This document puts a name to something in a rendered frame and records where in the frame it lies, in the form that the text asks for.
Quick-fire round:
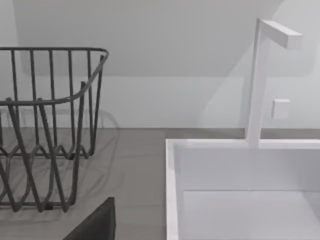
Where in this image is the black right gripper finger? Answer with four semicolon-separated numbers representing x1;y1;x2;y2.
61;196;117;240

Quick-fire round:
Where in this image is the white sink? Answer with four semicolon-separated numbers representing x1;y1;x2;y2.
164;138;320;240

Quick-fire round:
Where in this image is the tall white tap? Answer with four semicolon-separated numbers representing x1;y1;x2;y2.
246;17;304;149

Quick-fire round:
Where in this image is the small white square knob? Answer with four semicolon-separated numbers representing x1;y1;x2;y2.
271;98;291;120

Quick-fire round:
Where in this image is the dark grey wire basket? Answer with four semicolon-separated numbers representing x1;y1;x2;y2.
0;47;110;214

